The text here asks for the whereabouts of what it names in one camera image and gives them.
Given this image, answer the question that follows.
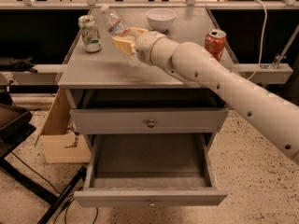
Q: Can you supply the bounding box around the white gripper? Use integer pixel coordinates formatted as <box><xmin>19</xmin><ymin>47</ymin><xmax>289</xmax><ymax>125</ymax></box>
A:
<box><xmin>112</xmin><ymin>27</ymin><xmax>166</xmax><ymax>66</ymax></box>

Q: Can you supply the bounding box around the green white soda can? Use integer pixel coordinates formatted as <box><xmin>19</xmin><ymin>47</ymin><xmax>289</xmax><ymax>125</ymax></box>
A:
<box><xmin>78</xmin><ymin>15</ymin><xmax>102</xmax><ymax>52</ymax></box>

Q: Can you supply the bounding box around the open grey middle drawer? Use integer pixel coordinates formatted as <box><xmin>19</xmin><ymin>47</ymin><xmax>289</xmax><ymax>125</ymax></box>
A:
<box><xmin>75</xmin><ymin>133</ymin><xmax>227</xmax><ymax>207</ymax></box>

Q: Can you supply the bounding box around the black cloth on ledge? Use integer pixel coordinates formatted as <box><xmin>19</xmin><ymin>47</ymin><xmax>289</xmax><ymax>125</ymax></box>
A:
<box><xmin>0</xmin><ymin>57</ymin><xmax>37</xmax><ymax>73</ymax></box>

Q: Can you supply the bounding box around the white ceramic bowl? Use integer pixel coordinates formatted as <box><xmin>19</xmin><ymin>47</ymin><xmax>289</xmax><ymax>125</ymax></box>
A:
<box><xmin>146</xmin><ymin>7</ymin><xmax>177</xmax><ymax>32</ymax></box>

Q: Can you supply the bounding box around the cardboard box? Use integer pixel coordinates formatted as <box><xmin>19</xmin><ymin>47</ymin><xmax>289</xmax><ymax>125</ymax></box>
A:
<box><xmin>39</xmin><ymin>90</ymin><xmax>91</xmax><ymax>163</ymax></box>

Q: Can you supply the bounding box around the clear plastic water bottle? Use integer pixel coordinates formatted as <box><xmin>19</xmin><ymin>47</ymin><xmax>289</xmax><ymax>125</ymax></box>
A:
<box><xmin>100</xmin><ymin>5</ymin><xmax>139</xmax><ymax>67</ymax></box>

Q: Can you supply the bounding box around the white cable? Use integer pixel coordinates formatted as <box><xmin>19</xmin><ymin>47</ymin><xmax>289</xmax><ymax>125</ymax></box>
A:
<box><xmin>246</xmin><ymin>0</ymin><xmax>269</xmax><ymax>81</ymax></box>

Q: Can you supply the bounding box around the closed grey top drawer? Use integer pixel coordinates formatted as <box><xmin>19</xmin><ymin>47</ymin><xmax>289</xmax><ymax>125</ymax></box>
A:
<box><xmin>70</xmin><ymin>108</ymin><xmax>228</xmax><ymax>134</ymax></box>

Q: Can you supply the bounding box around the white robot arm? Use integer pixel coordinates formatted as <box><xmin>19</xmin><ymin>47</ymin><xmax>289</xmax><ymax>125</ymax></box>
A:
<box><xmin>112</xmin><ymin>28</ymin><xmax>299</xmax><ymax>164</ymax></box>

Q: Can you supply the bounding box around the black stand base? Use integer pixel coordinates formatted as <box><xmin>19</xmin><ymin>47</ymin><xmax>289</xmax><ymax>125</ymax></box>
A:
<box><xmin>0</xmin><ymin>104</ymin><xmax>89</xmax><ymax>224</ymax></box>

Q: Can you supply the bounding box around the grey drawer cabinet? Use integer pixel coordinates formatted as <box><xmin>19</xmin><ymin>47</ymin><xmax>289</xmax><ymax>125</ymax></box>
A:
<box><xmin>56</xmin><ymin>7</ymin><xmax>244</xmax><ymax>208</ymax></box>

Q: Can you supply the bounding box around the black floor cable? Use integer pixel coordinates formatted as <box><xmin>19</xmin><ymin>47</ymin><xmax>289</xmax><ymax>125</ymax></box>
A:
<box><xmin>10</xmin><ymin>151</ymin><xmax>99</xmax><ymax>224</ymax></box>

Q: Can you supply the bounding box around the red orange soda can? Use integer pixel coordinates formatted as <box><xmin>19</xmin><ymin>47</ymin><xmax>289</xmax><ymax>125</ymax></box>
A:
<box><xmin>205</xmin><ymin>29</ymin><xmax>226</xmax><ymax>61</ymax></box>

